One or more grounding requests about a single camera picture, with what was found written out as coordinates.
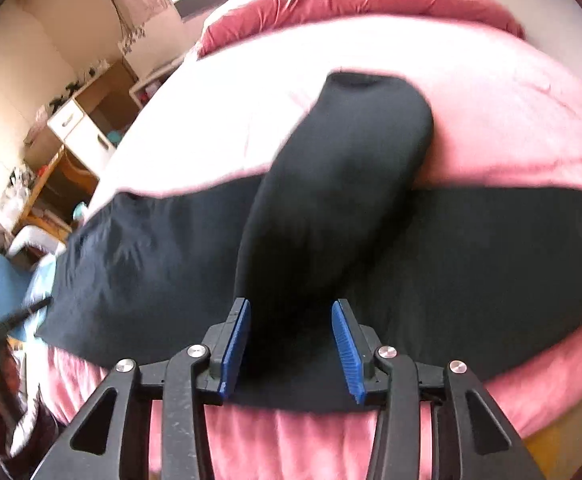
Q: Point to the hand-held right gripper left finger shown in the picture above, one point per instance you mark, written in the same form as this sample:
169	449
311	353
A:
233	347

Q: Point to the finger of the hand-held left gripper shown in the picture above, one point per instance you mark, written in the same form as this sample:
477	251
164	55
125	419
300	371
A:
23	312

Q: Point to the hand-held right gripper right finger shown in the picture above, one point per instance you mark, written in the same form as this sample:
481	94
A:
346	352

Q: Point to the black pants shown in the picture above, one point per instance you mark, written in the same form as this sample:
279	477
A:
321	185

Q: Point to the light blue cloth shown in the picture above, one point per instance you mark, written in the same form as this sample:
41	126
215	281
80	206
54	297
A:
11	285

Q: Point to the white chair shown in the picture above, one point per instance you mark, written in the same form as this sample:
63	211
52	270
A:
31	240

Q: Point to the clear plastic bag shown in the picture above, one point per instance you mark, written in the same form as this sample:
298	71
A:
13	195

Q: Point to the white drawer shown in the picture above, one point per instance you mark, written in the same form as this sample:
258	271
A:
65	120

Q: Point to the wooden desk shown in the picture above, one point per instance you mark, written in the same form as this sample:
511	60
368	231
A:
111	90

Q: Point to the white shelf unit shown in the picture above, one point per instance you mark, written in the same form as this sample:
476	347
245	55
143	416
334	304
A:
153	82

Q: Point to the pink fleece blanket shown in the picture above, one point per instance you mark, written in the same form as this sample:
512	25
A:
496	125

